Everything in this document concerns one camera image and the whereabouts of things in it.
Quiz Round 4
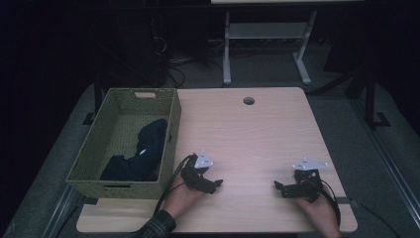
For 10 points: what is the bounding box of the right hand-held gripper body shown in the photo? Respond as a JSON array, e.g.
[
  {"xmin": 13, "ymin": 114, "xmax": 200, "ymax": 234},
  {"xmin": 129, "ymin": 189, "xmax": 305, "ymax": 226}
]
[{"xmin": 282, "ymin": 157, "xmax": 330, "ymax": 203}]

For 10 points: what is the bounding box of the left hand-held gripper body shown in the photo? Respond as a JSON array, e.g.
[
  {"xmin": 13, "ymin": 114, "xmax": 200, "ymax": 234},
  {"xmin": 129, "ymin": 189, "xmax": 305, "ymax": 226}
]
[{"xmin": 180, "ymin": 150, "xmax": 216, "ymax": 194}]

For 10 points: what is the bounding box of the blue knit sweater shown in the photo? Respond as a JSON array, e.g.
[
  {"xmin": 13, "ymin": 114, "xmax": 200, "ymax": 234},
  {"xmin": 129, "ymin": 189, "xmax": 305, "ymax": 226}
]
[{"xmin": 99, "ymin": 118, "xmax": 169, "ymax": 182}]

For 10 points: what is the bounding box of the green woven basket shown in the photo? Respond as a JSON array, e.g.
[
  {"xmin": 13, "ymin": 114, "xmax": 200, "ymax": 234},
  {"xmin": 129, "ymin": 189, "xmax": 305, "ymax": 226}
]
[{"xmin": 64, "ymin": 87, "xmax": 182, "ymax": 200}]

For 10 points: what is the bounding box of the person's left hand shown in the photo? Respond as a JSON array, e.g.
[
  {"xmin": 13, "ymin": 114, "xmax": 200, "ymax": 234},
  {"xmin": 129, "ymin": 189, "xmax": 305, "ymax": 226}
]
[{"xmin": 162, "ymin": 177, "xmax": 207, "ymax": 221}]

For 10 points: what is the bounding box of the person's right hand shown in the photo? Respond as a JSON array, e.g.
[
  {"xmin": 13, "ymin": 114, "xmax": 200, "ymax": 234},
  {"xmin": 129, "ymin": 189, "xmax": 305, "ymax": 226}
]
[{"xmin": 296, "ymin": 185, "xmax": 343, "ymax": 238}]

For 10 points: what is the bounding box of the black stand leg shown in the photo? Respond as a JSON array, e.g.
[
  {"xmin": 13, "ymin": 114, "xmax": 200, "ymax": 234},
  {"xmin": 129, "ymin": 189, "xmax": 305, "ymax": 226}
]
[
  {"xmin": 361, "ymin": 65, "xmax": 391, "ymax": 131},
  {"xmin": 81, "ymin": 73, "xmax": 104, "ymax": 126}
]

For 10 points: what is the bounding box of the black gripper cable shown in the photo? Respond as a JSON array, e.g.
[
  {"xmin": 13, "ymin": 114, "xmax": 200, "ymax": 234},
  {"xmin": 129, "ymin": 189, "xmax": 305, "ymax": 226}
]
[
  {"xmin": 154, "ymin": 154, "xmax": 196, "ymax": 214},
  {"xmin": 318, "ymin": 178, "xmax": 397, "ymax": 238}
]

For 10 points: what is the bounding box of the grey metal floor rail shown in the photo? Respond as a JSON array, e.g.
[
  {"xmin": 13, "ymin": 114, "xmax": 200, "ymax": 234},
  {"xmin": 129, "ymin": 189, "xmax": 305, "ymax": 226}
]
[
  {"xmin": 350, "ymin": 97, "xmax": 420, "ymax": 231},
  {"xmin": 41, "ymin": 183, "xmax": 85, "ymax": 238}
]

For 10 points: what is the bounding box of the bundle of floor cables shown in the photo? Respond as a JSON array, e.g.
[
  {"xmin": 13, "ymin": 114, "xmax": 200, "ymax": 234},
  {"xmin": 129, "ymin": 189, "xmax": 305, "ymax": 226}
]
[{"xmin": 153, "ymin": 34, "xmax": 226, "ymax": 88}]

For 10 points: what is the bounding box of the white metal desk frame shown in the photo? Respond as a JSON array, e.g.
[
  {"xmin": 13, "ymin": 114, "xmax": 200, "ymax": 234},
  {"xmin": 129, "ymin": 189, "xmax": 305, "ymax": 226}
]
[{"xmin": 211, "ymin": 0, "xmax": 365, "ymax": 86}]

